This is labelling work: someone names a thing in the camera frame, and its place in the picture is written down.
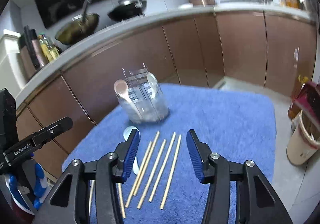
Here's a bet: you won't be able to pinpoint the wooden chopstick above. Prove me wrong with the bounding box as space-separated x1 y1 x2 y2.
148 131 176 202
137 139 166 209
117 183 126 219
125 141 152 208
133 131 160 196
160 135 182 210
89 180 95 215

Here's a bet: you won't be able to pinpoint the pinkish white ceramic spoon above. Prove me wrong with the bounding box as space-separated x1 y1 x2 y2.
113 79 142 119

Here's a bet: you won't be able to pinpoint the blue gloved left hand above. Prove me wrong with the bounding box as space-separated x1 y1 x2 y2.
4 157 50 215

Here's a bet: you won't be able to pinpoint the beige trash bin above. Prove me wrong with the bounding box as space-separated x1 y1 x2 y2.
286 111 319 166

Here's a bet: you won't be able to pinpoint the white rice dispenser box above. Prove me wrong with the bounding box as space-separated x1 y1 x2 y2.
0 29 28 98

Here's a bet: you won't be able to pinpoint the blue towel mat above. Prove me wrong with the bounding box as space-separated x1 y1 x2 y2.
62 83 277 224

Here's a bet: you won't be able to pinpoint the cooking oil bottle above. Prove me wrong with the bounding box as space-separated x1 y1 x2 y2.
38 34 59 62

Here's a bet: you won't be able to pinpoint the red dustpan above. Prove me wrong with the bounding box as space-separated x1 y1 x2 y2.
287 81 320 129

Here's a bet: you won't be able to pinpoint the brass wok with lid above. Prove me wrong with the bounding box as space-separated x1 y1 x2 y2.
55 0 99 45

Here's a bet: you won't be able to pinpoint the brown lower cabinets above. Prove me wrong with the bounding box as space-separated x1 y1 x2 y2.
16 10 317 177

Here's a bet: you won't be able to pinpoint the black wok with lid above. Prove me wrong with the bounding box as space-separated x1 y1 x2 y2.
108 0 147 22

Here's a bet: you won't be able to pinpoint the yellow bottle by sink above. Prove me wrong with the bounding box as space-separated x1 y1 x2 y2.
280 0 300 9

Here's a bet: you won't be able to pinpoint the white bowl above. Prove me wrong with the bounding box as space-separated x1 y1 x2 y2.
178 3 193 9

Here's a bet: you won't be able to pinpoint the clear utensil holder wire rack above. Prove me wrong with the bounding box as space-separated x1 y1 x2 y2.
115 65 169 124

